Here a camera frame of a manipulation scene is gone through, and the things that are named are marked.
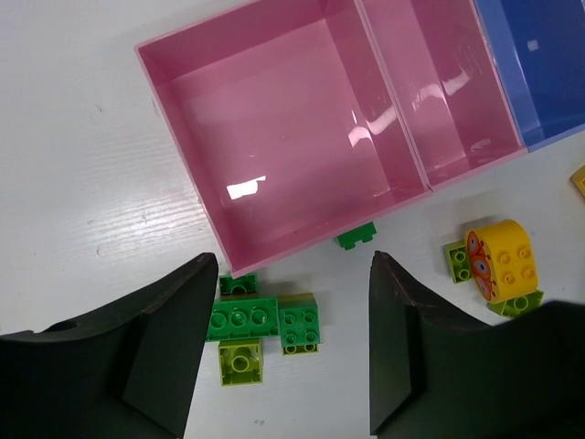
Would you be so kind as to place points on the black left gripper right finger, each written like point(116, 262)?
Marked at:
point(437, 372)

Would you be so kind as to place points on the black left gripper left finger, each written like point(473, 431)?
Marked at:
point(127, 369)

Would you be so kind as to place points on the lime square lego brick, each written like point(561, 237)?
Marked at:
point(518, 306)

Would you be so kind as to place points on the lime lego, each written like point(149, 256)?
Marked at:
point(458, 261)
point(300, 349)
point(240, 362)

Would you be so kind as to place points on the yellow round printed lego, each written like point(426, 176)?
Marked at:
point(502, 261)

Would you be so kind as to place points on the yellow lego plate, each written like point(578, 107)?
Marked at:
point(578, 180)

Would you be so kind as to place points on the lime lego under green brick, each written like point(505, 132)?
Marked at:
point(240, 362)

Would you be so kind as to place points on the long green lego brick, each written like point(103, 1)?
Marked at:
point(246, 318)

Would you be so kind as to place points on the lime lego under square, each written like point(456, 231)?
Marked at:
point(300, 349)

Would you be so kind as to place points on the green lego near bin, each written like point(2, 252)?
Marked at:
point(244, 285)

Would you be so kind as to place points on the green square lego brick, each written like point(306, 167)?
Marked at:
point(298, 319)

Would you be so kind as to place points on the small dark green lego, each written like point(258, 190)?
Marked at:
point(361, 234)

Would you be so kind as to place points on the large pink bin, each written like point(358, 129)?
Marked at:
point(286, 124)

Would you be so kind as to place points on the narrow pink bin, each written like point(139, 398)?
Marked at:
point(443, 77)

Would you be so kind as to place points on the dark blue bin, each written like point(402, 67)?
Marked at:
point(538, 50)

